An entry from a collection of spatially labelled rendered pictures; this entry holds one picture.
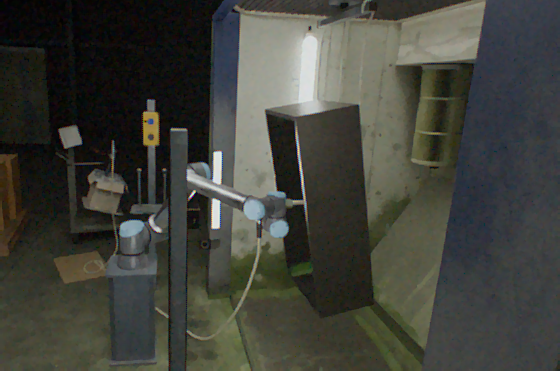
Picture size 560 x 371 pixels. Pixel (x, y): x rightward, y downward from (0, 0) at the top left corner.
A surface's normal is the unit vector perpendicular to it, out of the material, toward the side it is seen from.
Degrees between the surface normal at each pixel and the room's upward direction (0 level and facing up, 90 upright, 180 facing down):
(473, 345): 90
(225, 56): 90
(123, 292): 90
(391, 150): 90
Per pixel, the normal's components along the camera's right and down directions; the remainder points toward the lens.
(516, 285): -0.99, 0.00
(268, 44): 0.14, 0.25
